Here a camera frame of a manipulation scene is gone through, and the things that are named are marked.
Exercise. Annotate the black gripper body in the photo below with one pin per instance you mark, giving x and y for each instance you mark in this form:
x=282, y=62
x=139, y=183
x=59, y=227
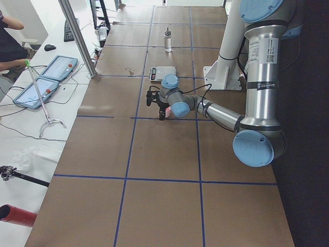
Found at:
x=162, y=106

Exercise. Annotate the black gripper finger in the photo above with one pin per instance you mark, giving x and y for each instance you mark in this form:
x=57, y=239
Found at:
x=162, y=113

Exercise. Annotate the pink paper cup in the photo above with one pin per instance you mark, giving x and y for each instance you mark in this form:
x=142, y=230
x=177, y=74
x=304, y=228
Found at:
x=168, y=112

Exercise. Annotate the glass sauce bottle metal spout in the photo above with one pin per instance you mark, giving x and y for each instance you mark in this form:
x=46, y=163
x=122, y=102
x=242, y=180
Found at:
x=167, y=40

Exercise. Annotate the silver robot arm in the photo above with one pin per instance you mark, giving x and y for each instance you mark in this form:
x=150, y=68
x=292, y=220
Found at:
x=263, y=24

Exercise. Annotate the digital kitchen scale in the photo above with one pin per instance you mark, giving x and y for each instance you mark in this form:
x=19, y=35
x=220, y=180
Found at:
x=158, y=73

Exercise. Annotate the blue teach pendant far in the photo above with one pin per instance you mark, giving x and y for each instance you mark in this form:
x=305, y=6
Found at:
x=59, y=68

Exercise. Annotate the blue teach pendant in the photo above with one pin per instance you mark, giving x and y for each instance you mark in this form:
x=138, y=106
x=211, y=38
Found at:
x=29, y=98
x=59, y=68

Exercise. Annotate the black keyboard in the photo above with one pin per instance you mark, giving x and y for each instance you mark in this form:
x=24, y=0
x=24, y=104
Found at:
x=68, y=34

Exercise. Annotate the black computer mouse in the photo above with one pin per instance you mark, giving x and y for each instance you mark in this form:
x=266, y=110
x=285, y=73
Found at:
x=49, y=47

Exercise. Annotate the blue teach pendant near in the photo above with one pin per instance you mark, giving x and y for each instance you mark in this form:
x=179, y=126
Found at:
x=29, y=98

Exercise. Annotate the metal reacher grabber tool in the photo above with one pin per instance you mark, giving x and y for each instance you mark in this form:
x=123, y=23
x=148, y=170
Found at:
x=49, y=120

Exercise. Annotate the white plastic bag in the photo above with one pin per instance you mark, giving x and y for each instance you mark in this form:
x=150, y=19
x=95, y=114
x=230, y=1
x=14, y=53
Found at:
x=37, y=160

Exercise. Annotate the person in black shirt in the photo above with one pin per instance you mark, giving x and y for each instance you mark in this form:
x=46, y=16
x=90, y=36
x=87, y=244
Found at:
x=13, y=55

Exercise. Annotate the black tripod rod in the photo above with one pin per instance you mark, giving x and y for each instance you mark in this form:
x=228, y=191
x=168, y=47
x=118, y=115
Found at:
x=7, y=172

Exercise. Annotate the red cylinder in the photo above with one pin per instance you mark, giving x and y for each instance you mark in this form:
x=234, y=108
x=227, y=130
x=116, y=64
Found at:
x=15, y=215

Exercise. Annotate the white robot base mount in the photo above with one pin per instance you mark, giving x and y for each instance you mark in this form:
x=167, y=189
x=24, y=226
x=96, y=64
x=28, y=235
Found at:
x=224, y=73

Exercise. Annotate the aluminium frame post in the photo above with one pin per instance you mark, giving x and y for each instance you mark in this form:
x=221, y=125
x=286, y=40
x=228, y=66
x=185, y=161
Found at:
x=71, y=19

